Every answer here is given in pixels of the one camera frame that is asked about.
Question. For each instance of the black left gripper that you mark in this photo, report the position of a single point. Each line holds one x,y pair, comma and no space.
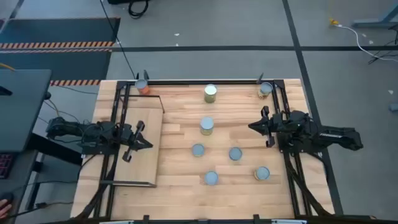
129,137

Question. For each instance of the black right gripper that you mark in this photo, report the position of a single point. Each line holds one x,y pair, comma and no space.
275,126

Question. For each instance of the short teal can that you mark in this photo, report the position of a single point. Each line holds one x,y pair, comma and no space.
235,153

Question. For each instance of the diced tomatoes tall can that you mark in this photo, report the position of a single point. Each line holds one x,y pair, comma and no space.
266,88

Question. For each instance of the short tan-label can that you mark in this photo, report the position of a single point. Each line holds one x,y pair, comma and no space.
262,173

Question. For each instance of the green oranges tall can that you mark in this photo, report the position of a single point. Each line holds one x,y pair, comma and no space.
206,123

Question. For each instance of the short mushroom label can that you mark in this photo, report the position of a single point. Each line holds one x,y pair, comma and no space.
198,150

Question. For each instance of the olive green tall can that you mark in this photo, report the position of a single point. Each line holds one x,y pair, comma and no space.
210,90

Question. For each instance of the short grey-lid can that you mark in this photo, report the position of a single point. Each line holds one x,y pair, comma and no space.
211,178

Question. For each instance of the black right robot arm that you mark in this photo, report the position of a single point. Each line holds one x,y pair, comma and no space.
335,137

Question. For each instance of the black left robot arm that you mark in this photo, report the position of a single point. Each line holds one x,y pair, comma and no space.
68,129

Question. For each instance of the light wooden board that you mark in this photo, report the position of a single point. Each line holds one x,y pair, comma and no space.
140,161

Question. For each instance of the white aluminium bar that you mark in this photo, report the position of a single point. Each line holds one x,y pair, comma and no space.
289,222
116,222

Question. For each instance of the black mat hazard stripe edge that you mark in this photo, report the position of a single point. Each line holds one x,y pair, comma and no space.
62,31
74,65

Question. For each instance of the dark grey desk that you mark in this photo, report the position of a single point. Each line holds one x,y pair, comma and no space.
21,105

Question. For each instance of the yellow plug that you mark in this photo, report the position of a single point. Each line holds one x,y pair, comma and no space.
334,21

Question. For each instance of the black keyboard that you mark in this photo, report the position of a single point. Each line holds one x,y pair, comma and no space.
5,165

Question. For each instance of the black box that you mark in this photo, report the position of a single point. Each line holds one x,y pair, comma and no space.
118,1

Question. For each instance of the blue-grey table leg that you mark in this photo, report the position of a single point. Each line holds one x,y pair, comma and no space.
373,23

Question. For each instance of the person's hand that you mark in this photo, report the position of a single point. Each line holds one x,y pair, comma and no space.
3,208

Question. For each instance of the black aluminium table frame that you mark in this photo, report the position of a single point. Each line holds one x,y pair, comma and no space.
202,82

